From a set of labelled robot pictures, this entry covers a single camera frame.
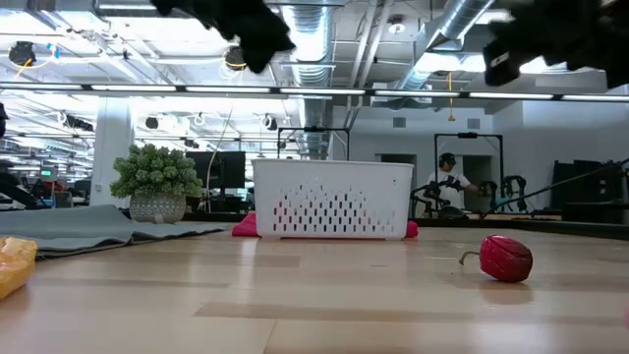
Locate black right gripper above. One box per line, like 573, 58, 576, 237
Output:
484, 0, 629, 89

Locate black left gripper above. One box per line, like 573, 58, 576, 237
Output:
149, 0, 297, 75

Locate red bell pepper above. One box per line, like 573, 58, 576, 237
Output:
457, 233, 535, 284

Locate yellow elongated toy vegetable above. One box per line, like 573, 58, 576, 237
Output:
0, 236, 39, 301

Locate long LED light bar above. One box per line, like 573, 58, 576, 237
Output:
0, 82, 629, 103

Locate white perforated plastic basket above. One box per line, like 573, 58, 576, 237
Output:
251, 157, 416, 242

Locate black background monitors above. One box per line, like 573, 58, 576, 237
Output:
185, 149, 247, 191

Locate black background robot arms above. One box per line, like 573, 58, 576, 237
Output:
410, 174, 530, 220

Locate black cabinet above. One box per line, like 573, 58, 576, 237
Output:
552, 158, 629, 225

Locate person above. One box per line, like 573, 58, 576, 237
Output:
426, 151, 481, 210

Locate green plant in patterned pot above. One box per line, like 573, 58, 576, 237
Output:
108, 143, 204, 225

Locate red cloth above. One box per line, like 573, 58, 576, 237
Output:
231, 210, 420, 240

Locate white pillar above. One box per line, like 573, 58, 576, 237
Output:
88, 96, 138, 210

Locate grey cloth mat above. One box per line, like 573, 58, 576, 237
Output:
0, 204, 232, 261

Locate black camera with yellow cable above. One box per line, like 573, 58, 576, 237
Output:
224, 46, 247, 70
8, 39, 36, 68

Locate wide silver ventilation duct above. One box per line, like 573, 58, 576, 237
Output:
279, 0, 340, 161

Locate slim silver ventilation duct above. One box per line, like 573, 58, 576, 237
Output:
372, 0, 497, 109

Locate yellow hanging cord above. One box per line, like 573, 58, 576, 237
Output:
445, 71, 457, 123

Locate black background station frame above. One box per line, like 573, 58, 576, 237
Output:
433, 131, 505, 207

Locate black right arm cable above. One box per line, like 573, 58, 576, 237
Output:
480, 155, 629, 217

